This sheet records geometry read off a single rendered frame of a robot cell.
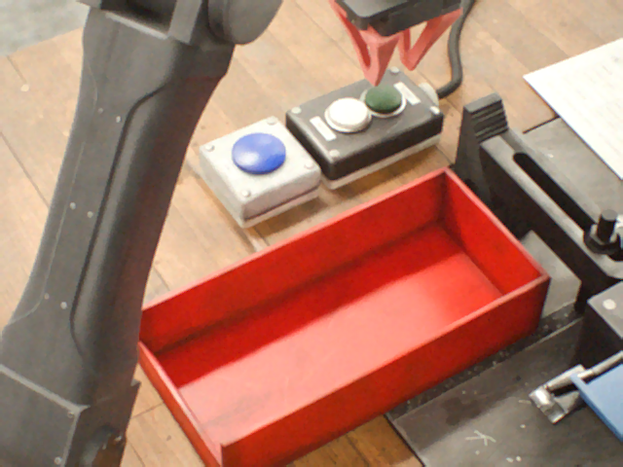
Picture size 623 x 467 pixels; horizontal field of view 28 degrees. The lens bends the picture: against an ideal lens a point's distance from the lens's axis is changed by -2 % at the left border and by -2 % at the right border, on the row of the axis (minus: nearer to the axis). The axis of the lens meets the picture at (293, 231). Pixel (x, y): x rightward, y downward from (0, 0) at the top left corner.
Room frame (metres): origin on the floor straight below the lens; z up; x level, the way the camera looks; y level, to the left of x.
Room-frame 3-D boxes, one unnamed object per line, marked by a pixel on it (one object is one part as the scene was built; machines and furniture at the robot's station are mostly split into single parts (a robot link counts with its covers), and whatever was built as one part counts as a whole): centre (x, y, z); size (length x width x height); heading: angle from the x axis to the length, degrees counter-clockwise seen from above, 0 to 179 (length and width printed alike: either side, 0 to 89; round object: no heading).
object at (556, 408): (0.43, -0.18, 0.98); 0.07 x 0.02 x 0.01; 123
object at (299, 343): (0.51, -0.03, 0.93); 0.25 x 0.12 x 0.06; 123
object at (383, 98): (0.72, -0.07, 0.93); 0.03 x 0.03 x 0.02
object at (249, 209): (0.66, 0.03, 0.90); 0.07 x 0.07 x 0.06; 33
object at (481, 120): (0.64, -0.15, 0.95); 0.06 x 0.03 x 0.09; 33
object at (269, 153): (0.66, 0.03, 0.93); 0.04 x 0.04 x 0.02
